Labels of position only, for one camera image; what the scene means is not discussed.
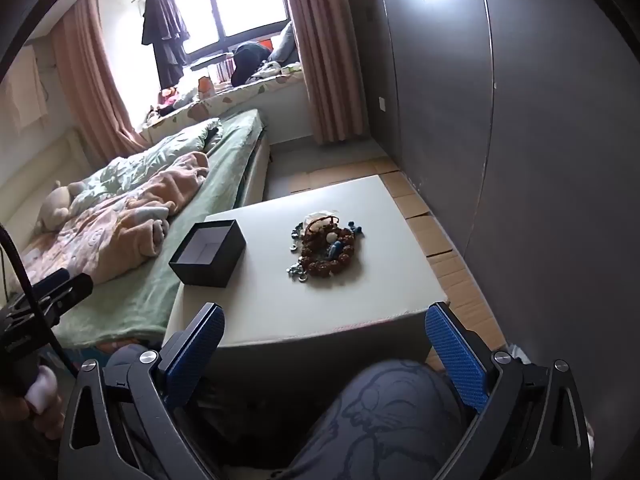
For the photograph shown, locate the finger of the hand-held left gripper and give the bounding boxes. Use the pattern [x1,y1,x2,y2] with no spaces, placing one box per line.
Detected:
[29,268,95,317]

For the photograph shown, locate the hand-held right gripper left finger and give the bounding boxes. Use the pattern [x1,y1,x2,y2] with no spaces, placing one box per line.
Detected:
[59,302,226,480]

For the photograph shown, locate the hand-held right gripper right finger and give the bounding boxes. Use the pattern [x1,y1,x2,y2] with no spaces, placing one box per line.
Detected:
[424,301,594,480]

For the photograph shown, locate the black jewelry box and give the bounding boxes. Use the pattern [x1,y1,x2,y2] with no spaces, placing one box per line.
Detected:
[169,220,247,288]

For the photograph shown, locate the pile of mixed bead jewelry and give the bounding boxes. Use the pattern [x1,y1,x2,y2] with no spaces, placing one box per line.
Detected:
[286,212,365,286]

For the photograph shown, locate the person's left hand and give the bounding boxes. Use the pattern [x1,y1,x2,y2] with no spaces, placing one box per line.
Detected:
[21,364,68,441]

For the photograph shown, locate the beige stuffed toy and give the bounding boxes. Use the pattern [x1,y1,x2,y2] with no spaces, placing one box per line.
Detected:
[37,180,89,234]

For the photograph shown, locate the pink fleece blanket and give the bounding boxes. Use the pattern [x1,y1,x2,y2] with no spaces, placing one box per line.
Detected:
[20,151,211,286]

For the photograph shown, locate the person's patterned grey trouser leg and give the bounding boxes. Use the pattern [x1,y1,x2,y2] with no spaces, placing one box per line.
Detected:
[270,359,482,480]

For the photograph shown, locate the white square table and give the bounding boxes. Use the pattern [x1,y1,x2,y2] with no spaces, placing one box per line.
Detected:
[164,174,451,363]

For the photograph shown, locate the pale green duvet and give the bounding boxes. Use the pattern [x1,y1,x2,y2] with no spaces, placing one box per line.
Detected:
[69,118,224,202]

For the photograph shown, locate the green bed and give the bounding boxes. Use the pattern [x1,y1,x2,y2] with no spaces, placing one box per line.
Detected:
[0,109,272,358]

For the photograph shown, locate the beige hanging cloth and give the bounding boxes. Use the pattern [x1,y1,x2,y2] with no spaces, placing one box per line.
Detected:
[0,45,49,134]

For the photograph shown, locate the pink curtain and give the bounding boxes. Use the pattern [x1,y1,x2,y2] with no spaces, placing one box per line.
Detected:
[50,0,147,162]
[277,0,372,147]

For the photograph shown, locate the colourful soft toys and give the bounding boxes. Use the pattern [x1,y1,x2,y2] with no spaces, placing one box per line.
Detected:
[154,86,202,112]

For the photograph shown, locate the floral window seat cushion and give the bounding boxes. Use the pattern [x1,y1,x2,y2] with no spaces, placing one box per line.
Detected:
[142,67,306,144]

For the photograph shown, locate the hanging dark clothes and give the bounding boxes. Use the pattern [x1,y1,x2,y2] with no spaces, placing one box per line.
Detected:
[141,0,191,89]

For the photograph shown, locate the dark bag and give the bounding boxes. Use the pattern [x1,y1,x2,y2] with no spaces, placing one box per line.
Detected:
[230,42,274,86]

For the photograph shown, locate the grey pillow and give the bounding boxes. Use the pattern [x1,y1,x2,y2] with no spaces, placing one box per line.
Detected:
[267,22,299,64]

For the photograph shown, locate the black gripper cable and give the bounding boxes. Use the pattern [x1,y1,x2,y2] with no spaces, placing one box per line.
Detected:
[0,224,80,378]

